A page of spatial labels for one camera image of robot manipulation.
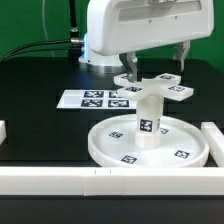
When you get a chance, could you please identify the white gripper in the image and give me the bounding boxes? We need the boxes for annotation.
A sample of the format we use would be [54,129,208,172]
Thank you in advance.
[87,0,214,83]

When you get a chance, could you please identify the white cross table base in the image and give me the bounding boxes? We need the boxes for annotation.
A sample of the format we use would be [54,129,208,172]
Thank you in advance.
[114,73,194,101]

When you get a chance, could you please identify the white round table top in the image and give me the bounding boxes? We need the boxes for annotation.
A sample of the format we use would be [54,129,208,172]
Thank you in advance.
[88,114,209,168]

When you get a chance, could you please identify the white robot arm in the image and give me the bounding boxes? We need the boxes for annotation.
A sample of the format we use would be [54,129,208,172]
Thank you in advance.
[79,0,214,81]

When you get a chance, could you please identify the white marker sheet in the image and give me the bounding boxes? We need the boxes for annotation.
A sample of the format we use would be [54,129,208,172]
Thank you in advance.
[57,90,136,109]

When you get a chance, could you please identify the white right fence bar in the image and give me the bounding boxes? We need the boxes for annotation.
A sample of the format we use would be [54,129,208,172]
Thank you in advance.
[201,122,224,168]

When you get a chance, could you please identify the white fence bar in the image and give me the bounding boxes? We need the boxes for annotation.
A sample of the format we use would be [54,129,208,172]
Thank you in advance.
[0,120,6,145]
[0,167,224,196]
[201,122,224,168]

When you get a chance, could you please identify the white front fence bar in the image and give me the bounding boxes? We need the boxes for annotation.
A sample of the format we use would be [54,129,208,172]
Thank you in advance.
[0,167,224,196]

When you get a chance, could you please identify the white left fence bar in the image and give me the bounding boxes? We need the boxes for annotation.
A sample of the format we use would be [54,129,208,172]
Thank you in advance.
[0,120,6,145]

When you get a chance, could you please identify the black cable connector post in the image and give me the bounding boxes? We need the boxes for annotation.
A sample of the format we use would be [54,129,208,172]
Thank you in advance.
[68,0,79,43]

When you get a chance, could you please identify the black cable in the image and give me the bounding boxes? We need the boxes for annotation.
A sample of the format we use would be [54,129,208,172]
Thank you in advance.
[0,39,83,64]

